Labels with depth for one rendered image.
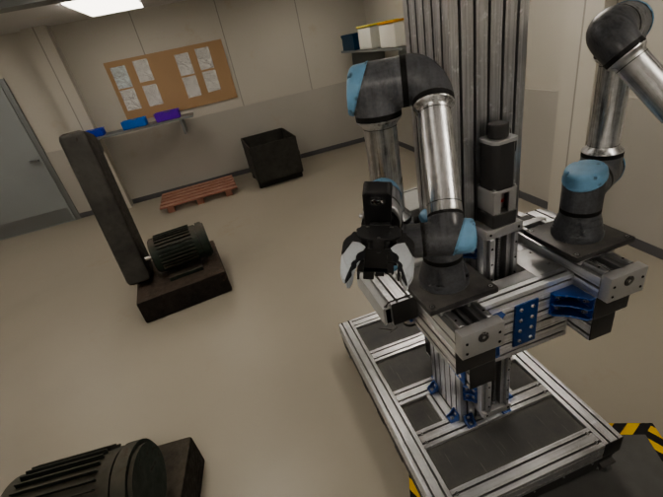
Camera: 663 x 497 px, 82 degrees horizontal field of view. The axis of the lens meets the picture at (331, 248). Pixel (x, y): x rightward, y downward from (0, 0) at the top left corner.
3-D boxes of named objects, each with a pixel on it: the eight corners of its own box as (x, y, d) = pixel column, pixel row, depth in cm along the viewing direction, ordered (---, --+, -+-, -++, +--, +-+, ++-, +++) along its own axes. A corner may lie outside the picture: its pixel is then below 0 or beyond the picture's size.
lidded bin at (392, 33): (428, 39, 447) (427, 12, 433) (396, 47, 440) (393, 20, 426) (408, 41, 491) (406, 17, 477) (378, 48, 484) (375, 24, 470)
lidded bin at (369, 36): (402, 42, 509) (400, 17, 495) (371, 49, 501) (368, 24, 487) (385, 43, 554) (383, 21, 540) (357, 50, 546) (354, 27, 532)
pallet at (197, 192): (235, 179, 663) (233, 174, 658) (239, 193, 594) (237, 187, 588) (165, 198, 643) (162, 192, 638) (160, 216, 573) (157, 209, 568)
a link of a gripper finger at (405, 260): (424, 307, 55) (402, 272, 63) (428, 273, 52) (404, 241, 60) (405, 311, 55) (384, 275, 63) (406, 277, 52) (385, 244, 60)
